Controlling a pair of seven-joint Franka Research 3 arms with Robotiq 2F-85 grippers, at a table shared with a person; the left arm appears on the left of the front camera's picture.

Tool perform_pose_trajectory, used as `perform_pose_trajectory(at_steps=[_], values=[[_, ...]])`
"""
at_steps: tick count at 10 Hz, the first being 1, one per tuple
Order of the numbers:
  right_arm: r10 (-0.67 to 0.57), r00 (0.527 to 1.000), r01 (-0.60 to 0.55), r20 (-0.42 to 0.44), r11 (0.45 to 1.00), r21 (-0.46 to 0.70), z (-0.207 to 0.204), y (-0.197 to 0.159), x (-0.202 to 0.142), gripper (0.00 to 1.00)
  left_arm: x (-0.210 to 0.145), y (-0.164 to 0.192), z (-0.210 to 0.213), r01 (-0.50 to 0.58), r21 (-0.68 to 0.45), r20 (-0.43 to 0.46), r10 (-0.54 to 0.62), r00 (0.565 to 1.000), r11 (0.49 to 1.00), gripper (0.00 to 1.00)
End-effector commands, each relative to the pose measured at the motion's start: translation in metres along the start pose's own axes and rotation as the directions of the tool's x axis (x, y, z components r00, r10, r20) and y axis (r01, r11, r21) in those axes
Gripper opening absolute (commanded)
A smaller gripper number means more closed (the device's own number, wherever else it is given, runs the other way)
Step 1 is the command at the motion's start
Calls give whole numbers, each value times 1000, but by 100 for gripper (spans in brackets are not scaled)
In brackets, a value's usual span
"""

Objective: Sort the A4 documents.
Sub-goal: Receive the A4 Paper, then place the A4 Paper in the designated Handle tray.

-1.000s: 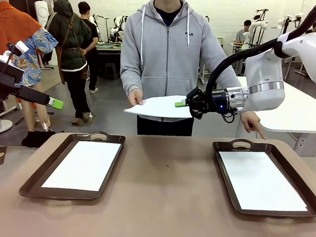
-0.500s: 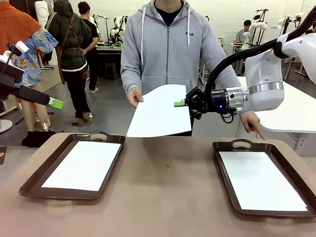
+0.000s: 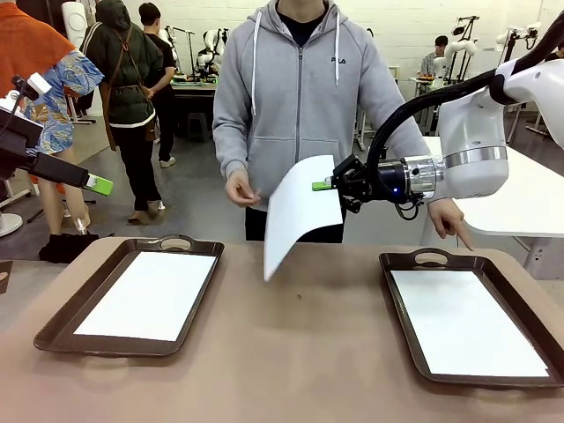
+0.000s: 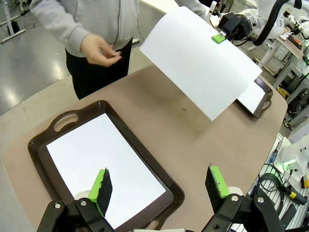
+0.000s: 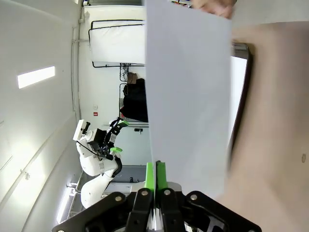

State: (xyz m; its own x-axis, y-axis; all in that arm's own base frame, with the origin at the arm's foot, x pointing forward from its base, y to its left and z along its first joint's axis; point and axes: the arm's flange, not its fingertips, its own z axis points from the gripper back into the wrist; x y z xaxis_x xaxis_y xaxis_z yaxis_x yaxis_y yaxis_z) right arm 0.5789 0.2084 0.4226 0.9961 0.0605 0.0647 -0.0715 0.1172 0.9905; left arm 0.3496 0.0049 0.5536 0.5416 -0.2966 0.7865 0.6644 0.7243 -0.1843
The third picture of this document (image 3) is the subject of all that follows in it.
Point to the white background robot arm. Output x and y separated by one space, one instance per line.
460 48
211 44
524 33

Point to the person in checked shirt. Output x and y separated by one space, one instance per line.
429 61

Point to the person's right hand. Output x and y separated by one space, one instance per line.
240 191

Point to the brown plastic serving tray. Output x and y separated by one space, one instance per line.
57 341
467 263

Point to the person in dark green jacket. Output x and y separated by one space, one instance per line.
123 66

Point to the person's right forearm grey sleeve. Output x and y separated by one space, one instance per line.
229 154

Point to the brown wooden board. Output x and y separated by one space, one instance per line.
4 277

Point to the white rounded table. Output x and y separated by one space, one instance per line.
529 198

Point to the person's left forearm grey sleeve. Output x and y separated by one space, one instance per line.
410 141

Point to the white round stand base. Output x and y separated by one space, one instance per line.
9 224

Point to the person in grey hoodie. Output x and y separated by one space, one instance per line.
299 110

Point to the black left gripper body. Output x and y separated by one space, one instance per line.
15 141

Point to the person's left hand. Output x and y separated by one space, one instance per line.
445 216

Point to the person in black t-shirt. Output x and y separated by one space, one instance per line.
164 66

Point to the dark stool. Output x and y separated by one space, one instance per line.
198 125

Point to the cluttered background workbench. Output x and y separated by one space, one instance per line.
194 86

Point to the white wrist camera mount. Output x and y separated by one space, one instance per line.
39 83

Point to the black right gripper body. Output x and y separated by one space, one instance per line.
370 180

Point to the mannequin in orange floral clothes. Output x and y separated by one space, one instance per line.
44 110

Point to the white A4 paper sheet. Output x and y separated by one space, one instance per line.
145 295
299 211
467 326

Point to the black tripod pole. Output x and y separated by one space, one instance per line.
510 48

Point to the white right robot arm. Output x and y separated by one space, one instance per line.
471 132

